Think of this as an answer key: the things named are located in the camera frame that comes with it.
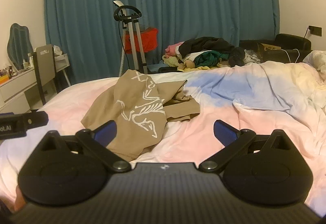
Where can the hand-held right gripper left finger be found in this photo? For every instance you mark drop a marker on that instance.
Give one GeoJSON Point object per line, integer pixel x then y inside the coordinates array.
{"type": "Point", "coordinates": [105, 132]}

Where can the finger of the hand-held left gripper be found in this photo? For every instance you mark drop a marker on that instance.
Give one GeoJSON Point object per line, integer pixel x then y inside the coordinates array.
{"type": "Point", "coordinates": [35, 119]}

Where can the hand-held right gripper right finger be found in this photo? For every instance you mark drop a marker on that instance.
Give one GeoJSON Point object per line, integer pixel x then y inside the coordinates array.
{"type": "Point", "coordinates": [224, 132]}

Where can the tan printed t-shirt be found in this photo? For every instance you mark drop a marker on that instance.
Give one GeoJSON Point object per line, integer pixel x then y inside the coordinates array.
{"type": "Point", "coordinates": [132, 101]}

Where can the white desk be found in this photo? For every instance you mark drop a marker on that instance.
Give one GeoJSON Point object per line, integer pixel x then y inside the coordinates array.
{"type": "Point", "coordinates": [15, 86]}

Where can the pastel tie-dye duvet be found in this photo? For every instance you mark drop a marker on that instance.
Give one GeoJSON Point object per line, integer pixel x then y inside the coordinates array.
{"type": "Point", "coordinates": [229, 91]}

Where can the yellow box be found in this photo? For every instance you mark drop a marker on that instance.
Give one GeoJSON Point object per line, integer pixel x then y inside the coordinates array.
{"type": "Point", "coordinates": [4, 78]}

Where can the white bottle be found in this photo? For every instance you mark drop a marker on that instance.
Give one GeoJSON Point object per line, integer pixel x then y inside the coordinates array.
{"type": "Point", "coordinates": [24, 63]}

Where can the white crumpled bag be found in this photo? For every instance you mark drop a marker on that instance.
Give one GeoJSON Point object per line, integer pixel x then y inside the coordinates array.
{"type": "Point", "coordinates": [57, 50]}

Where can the wavy framed mirror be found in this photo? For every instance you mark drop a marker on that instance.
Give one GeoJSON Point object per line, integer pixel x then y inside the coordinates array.
{"type": "Point", "coordinates": [20, 45]}

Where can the cardboard box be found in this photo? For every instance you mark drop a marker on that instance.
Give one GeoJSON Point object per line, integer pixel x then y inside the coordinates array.
{"type": "Point", "coordinates": [270, 47]}

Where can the garment steamer stand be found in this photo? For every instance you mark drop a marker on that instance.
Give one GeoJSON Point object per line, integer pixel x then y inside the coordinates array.
{"type": "Point", "coordinates": [131, 35]}

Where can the red cloth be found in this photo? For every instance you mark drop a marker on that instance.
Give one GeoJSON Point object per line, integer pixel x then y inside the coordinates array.
{"type": "Point", "coordinates": [149, 40]}

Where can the white crumpled pillow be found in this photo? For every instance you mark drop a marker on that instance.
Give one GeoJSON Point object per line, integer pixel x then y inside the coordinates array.
{"type": "Point", "coordinates": [318, 59]}

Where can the black wall socket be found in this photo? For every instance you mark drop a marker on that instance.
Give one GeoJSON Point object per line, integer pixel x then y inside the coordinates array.
{"type": "Point", "coordinates": [315, 30]}

